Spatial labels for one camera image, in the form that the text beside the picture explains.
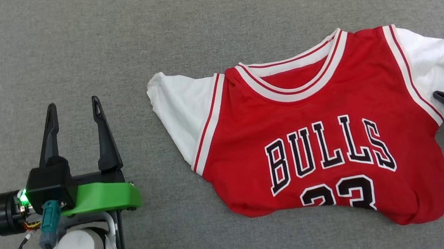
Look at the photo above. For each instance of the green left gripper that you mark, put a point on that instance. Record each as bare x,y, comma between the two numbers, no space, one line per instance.
104,198

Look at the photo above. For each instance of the red and white basketball jersey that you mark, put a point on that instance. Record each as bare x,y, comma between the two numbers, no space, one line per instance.
316,127

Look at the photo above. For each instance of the black round left wrist motor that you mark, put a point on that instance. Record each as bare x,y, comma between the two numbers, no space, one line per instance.
4,214

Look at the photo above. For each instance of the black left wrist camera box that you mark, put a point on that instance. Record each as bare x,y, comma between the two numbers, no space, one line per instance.
48,183

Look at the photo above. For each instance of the teal left camera plug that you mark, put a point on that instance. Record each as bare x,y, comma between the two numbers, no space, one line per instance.
49,223

